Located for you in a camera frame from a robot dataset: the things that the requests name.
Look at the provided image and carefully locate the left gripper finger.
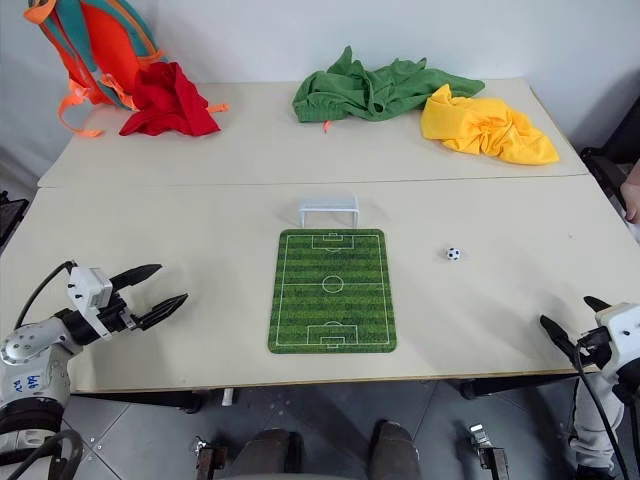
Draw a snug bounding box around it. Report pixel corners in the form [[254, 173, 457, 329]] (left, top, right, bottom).
[[108, 263, 164, 291], [134, 292, 190, 332]]

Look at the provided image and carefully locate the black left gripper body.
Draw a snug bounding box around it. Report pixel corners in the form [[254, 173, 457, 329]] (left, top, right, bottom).
[[96, 288, 145, 336]]

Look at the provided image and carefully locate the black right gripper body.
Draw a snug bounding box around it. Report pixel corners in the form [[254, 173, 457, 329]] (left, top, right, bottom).
[[576, 326, 615, 372]]

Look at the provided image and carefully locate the green soccer field mat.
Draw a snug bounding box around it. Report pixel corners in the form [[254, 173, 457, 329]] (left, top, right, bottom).
[[268, 228, 400, 355]]

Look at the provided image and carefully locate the person's beige trouser leg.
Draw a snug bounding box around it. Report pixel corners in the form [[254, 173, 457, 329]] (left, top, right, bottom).
[[571, 370, 626, 471]]

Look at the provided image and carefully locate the person's bare hand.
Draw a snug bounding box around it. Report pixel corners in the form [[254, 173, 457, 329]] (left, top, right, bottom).
[[619, 160, 640, 225]]

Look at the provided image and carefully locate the black shoe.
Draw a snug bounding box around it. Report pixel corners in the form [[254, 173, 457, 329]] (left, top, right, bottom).
[[574, 463, 617, 480]]

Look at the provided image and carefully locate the black object at floor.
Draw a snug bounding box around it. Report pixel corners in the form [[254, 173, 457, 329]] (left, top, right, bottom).
[[0, 191, 30, 251]]

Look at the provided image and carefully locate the black chair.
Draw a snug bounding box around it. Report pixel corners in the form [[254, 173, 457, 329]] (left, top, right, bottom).
[[578, 92, 640, 217]]

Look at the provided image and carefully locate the red cloth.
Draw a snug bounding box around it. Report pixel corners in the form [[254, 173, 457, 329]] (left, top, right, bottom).
[[118, 61, 222, 138]]

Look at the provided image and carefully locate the dark rounded shape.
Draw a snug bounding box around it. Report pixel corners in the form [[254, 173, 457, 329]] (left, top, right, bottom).
[[230, 428, 304, 480], [368, 419, 422, 480]]

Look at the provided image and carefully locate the white miniature goal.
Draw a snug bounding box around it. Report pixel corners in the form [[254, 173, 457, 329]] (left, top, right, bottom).
[[296, 195, 361, 230]]

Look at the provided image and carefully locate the yellow cloth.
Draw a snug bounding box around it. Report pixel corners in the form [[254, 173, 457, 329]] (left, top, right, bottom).
[[419, 83, 560, 166]]

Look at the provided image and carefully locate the orange and teal backpack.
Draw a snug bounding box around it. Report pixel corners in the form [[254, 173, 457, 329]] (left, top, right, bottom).
[[22, 0, 231, 139]]

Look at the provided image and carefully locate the green cloth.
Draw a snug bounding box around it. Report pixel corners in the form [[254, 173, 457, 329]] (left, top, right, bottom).
[[291, 45, 486, 124]]

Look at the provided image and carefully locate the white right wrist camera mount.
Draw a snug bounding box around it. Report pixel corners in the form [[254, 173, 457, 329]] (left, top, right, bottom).
[[593, 301, 640, 382]]

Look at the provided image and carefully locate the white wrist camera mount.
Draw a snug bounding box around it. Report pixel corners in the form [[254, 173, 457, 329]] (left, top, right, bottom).
[[66, 266, 114, 342], [593, 301, 640, 382]]

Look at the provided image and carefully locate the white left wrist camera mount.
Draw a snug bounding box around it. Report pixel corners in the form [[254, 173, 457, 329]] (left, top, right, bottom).
[[66, 266, 114, 342]]

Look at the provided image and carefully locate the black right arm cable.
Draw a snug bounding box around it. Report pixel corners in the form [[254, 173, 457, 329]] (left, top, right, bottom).
[[572, 342, 629, 480]]

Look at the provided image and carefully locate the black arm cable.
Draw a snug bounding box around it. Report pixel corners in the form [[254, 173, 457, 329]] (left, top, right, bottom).
[[13, 259, 77, 331], [572, 342, 629, 480]]

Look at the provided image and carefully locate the black table frame bar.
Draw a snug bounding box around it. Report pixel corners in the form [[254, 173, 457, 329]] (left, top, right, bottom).
[[458, 370, 586, 401], [68, 388, 207, 415]]

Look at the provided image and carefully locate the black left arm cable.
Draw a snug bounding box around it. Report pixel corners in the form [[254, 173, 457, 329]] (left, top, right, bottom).
[[13, 259, 77, 331]]

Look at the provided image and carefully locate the metal caster bracket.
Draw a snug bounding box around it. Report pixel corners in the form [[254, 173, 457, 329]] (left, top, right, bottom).
[[193, 434, 229, 480], [465, 423, 510, 475]]

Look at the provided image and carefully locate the black thick torso cable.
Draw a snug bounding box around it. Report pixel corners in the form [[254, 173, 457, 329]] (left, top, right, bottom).
[[0, 428, 85, 480]]

